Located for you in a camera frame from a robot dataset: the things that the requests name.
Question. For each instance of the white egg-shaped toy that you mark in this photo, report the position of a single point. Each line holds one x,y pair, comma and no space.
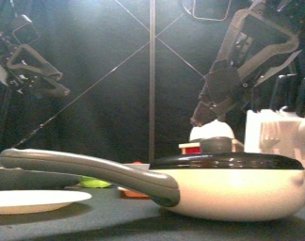
211,130

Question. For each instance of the wooden block with red part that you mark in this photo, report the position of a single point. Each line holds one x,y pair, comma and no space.
191,148

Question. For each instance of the white knife block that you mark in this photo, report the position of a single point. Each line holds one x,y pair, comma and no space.
281,138

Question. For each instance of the black pot lid gray knob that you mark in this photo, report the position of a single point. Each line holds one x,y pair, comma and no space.
226,161

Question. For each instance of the gray plate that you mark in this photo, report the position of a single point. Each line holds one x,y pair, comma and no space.
24,179

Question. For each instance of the green vegetable piece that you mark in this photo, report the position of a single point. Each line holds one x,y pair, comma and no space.
94,182

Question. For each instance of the small white box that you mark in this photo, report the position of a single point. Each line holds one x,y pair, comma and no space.
138,167

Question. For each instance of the white plate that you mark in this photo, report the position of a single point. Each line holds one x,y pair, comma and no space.
28,200

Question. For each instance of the orange toy food piece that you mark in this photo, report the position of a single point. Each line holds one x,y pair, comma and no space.
131,194

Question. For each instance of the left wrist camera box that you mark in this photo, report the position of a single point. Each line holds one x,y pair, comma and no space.
24,31

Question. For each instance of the metal frame pole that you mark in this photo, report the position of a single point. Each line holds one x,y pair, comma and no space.
151,78

